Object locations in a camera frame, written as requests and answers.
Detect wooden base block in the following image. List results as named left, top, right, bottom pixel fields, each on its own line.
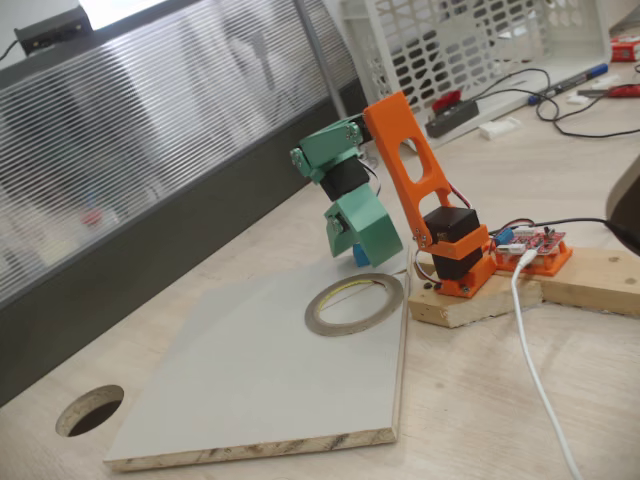
left=407, top=252, right=545, bottom=330

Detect red controller board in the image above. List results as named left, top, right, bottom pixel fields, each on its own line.
left=492, top=224, right=569, bottom=261

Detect white plastic printed part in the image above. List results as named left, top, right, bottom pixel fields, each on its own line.
left=478, top=115, right=522, bottom=141

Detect white chipboard panel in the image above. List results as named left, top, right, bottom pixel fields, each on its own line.
left=103, top=244, right=414, bottom=474

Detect white perforated plastic crate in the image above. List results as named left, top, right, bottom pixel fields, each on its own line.
left=339, top=0, right=614, bottom=151

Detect wooden plank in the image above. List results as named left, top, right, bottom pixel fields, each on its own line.
left=537, top=244, right=640, bottom=317

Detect translucent ribbed desk partition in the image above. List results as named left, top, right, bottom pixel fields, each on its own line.
left=0, top=0, right=369, bottom=409

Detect blue capped marker pen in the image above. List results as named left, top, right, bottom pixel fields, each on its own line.
left=527, top=62, right=611, bottom=107

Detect dark rounded device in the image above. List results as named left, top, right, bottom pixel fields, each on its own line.
left=605, top=154, right=640, bottom=246

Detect red and white box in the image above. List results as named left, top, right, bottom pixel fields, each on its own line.
left=609, top=37, right=640, bottom=64

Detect black box device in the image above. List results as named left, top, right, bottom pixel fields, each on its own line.
left=13, top=4, right=92, bottom=55

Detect grey ring of tape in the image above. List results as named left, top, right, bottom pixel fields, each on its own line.
left=304, top=273, right=404, bottom=337

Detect black power strip red switch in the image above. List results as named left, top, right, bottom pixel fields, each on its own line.
left=424, top=89, right=481, bottom=139

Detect orange controller board mount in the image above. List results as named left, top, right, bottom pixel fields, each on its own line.
left=492, top=240, right=574, bottom=278

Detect white USB cable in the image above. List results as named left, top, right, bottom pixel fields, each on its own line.
left=510, top=249, right=584, bottom=480

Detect black power cable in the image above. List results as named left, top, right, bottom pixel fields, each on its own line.
left=487, top=216, right=640, bottom=251

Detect thin black cable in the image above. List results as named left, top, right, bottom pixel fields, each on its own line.
left=537, top=92, right=640, bottom=140
left=472, top=67, right=559, bottom=121

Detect red handled pliers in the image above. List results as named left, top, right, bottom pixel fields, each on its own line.
left=577, top=83, right=640, bottom=102

